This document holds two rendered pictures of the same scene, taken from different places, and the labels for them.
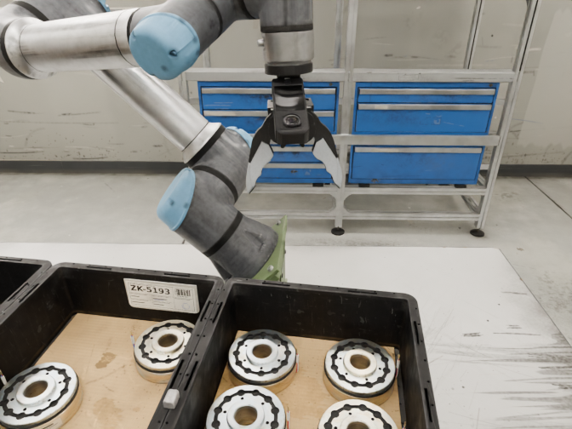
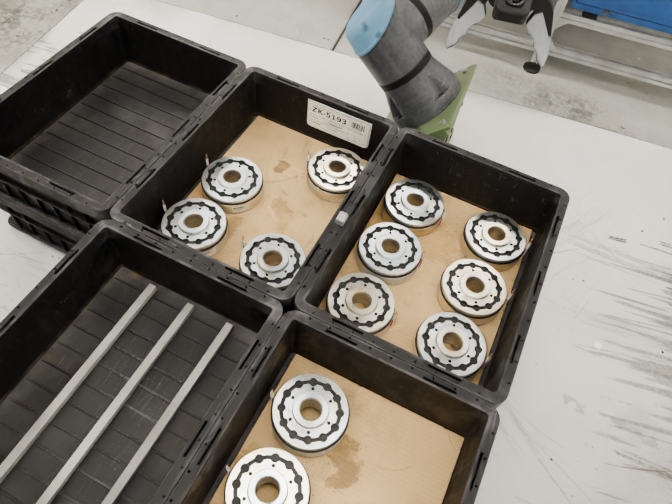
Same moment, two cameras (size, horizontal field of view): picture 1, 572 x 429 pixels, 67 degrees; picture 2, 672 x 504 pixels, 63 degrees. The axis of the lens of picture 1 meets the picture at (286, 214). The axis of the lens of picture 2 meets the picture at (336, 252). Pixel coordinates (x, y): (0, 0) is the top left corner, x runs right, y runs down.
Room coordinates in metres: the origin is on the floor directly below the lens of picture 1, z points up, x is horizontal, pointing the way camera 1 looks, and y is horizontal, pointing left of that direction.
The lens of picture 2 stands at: (-0.15, 0.04, 1.57)
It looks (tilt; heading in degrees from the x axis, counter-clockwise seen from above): 56 degrees down; 10
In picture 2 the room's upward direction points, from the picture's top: 9 degrees clockwise
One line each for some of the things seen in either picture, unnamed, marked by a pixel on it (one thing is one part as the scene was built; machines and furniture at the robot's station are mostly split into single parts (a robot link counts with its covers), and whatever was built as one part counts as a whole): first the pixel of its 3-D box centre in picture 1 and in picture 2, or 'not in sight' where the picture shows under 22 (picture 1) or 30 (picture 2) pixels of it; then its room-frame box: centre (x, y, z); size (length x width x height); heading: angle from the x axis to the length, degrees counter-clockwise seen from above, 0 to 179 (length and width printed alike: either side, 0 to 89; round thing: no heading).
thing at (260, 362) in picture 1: (261, 351); (415, 200); (0.47, 0.04, 0.86); 0.05 x 0.05 x 0.01
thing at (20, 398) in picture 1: (36, 390); (232, 177); (0.40, 0.34, 0.86); 0.05 x 0.05 x 0.01
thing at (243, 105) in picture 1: (269, 135); not in sight; (2.24, 0.09, 0.60); 0.72 x 0.03 x 0.56; 89
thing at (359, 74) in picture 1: (347, 74); not in sight; (2.26, -0.31, 0.91); 1.70 x 0.10 x 0.05; 89
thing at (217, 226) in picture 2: not in sight; (194, 223); (0.29, 0.36, 0.86); 0.10 x 0.10 x 0.01
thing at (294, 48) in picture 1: (285, 48); not in sight; (0.67, 0.00, 1.27); 0.08 x 0.08 x 0.05
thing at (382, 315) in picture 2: not in sight; (361, 302); (0.25, 0.07, 0.86); 0.10 x 0.10 x 0.01
